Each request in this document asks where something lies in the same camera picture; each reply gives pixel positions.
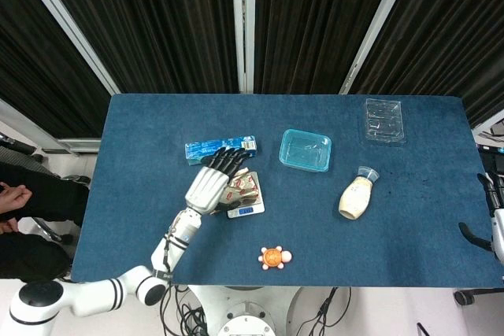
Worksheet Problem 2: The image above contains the black cable bundle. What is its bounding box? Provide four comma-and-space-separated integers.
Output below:
159, 284, 209, 336
295, 286, 351, 336

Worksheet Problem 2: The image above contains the blue cookie box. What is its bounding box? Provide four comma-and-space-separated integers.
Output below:
184, 135, 259, 167

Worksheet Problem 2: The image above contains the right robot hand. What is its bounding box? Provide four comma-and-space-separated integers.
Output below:
458, 172, 504, 264

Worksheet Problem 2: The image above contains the black caster wheel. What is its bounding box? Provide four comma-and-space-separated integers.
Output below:
454, 288, 504, 306

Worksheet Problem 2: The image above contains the blue felt table cloth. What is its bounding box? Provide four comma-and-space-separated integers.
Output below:
69, 94, 504, 288

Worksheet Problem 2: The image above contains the clear plastic blister tray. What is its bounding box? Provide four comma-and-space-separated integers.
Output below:
357, 98, 408, 148

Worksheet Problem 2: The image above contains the teal-rimmed clear plastic container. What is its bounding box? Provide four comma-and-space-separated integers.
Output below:
278, 128, 332, 174

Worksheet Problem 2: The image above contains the cream bottle with clear cap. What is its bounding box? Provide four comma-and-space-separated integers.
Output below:
338, 165, 380, 221

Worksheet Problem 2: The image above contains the black pleated curtain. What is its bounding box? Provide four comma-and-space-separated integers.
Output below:
33, 0, 240, 94
0, 0, 112, 138
352, 0, 504, 129
254, 0, 397, 96

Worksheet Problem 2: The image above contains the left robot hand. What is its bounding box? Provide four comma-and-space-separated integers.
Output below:
184, 146, 252, 215

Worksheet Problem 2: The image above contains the orange turtle toy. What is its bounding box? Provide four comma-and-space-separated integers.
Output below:
258, 246, 293, 271

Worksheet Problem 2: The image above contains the small white kitchen scale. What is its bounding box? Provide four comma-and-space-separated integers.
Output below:
226, 170, 266, 219

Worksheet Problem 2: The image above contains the person in black clothes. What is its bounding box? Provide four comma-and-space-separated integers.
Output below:
0, 146, 91, 282

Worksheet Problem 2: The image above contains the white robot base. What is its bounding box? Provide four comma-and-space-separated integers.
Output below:
184, 285, 316, 336

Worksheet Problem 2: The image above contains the brown snack packet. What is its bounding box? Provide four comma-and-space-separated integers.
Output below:
218, 168, 261, 208

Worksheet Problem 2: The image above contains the white frame base rail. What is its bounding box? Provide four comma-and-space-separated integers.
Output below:
0, 98, 102, 155

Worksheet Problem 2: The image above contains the white frame post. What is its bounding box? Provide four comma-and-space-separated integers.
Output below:
339, 0, 419, 96
10, 0, 121, 96
231, 0, 257, 95

